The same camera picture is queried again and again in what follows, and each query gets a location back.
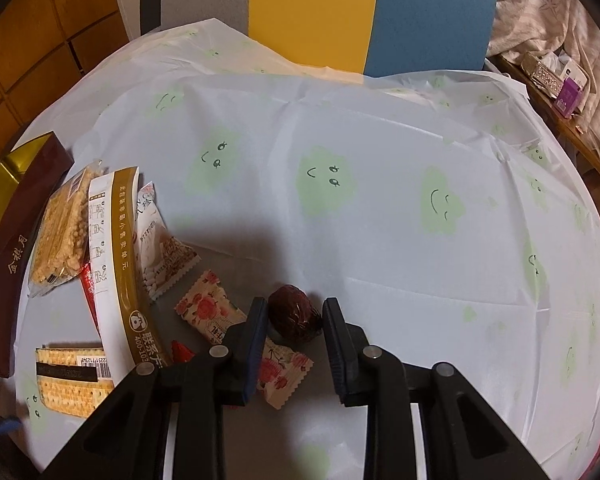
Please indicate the dark red gift box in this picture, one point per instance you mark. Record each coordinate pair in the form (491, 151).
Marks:
(10, 260)

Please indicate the dark red date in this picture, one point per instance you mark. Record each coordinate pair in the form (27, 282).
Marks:
(295, 316)

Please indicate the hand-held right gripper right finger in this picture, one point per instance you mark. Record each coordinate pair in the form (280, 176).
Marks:
(336, 355)

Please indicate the yellow puffed grain packet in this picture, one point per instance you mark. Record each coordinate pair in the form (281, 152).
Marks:
(60, 230)

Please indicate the rose print candy packet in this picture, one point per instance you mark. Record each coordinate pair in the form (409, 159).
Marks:
(207, 302)

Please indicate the small white box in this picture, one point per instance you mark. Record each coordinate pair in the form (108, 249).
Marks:
(576, 72)

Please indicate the white nut snack packet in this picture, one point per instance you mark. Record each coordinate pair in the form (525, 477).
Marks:
(162, 255)

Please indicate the glittery gold box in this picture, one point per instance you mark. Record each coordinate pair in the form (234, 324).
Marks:
(540, 72)

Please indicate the grey yellow blue chair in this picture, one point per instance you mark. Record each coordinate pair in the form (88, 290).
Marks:
(310, 5)

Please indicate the purple box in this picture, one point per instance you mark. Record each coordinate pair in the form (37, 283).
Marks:
(569, 99)

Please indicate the wooden side table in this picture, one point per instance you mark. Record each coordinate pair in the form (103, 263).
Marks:
(560, 130)

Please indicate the starfish print blanket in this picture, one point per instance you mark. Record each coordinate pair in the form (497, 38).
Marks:
(555, 10)

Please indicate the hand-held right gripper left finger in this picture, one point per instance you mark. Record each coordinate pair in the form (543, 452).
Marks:
(256, 355)

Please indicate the brown and white long packet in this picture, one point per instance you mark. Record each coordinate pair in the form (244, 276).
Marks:
(112, 260)

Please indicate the yellow cracker packet with barcode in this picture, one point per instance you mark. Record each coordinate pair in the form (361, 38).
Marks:
(67, 390)

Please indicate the white cloud print tablecloth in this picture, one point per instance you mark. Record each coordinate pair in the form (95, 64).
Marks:
(380, 260)

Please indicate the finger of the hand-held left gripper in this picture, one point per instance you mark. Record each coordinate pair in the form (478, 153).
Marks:
(4, 426)

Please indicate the red candy packet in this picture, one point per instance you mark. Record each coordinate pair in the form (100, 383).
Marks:
(182, 352)

